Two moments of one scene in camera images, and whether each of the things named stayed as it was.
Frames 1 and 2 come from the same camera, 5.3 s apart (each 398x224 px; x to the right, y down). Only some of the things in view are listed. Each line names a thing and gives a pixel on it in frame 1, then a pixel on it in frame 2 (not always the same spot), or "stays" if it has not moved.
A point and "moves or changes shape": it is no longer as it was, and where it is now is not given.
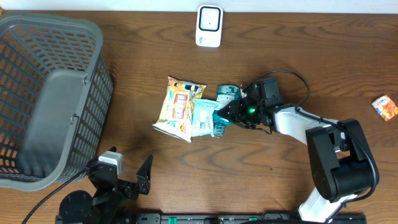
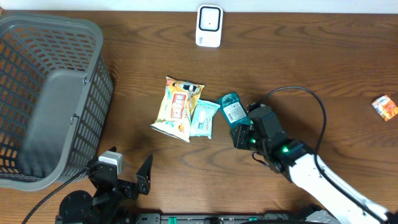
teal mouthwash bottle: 225,94 moves or changes shape
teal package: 203,116 stays
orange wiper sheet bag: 176,116 stays
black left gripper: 142,186 stays
